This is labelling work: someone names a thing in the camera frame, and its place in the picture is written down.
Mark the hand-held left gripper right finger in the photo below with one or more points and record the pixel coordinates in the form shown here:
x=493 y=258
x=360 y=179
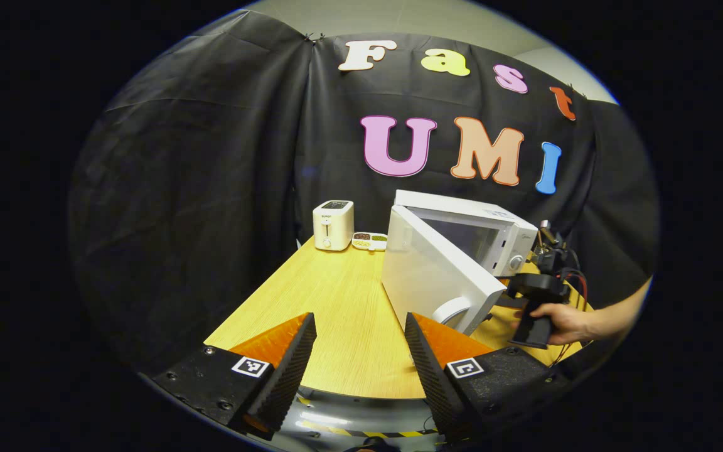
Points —
x=430 y=370

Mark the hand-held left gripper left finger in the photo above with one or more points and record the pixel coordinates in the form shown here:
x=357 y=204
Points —
x=289 y=370

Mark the white microwave oven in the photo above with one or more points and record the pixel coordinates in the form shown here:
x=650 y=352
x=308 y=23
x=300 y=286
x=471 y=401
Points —
x=430 y=276

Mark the yellow black striped floor tape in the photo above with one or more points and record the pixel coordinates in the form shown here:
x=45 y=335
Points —
x=361 y=433

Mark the white divided snack dish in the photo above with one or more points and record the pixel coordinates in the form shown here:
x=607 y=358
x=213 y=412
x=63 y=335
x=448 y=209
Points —
x=369 y=241

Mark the white toaster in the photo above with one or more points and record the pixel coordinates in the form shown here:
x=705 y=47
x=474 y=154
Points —
x=333 y=226

